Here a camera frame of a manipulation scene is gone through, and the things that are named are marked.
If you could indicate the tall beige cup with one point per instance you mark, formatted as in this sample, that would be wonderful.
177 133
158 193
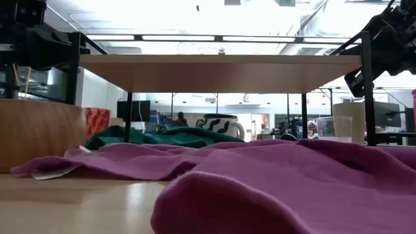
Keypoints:
357 120

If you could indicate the wooden shelf with black frame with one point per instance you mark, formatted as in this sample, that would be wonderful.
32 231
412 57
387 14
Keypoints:
211 74

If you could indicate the person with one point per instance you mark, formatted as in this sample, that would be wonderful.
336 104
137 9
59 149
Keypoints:
181 121

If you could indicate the orange patterned glass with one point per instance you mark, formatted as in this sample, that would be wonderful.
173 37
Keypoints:
97 120

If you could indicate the white mug with black squiggles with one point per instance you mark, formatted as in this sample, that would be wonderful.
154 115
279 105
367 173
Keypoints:
224 125

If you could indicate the red mug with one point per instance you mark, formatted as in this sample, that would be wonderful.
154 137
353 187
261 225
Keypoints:
414 107

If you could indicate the green cloth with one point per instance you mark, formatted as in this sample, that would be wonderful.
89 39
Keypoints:
182 136

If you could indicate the purple cloth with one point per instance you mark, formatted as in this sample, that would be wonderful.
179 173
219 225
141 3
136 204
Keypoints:
260 182

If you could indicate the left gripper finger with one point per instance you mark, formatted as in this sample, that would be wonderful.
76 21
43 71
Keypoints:
58 48

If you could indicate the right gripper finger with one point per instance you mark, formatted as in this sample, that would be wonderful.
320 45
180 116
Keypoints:
354 83

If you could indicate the black computer monitor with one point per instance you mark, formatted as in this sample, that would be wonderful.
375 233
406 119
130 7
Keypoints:
141 110
410 120
386 113

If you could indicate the clear glass mug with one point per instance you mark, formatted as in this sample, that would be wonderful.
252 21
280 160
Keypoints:
326 128

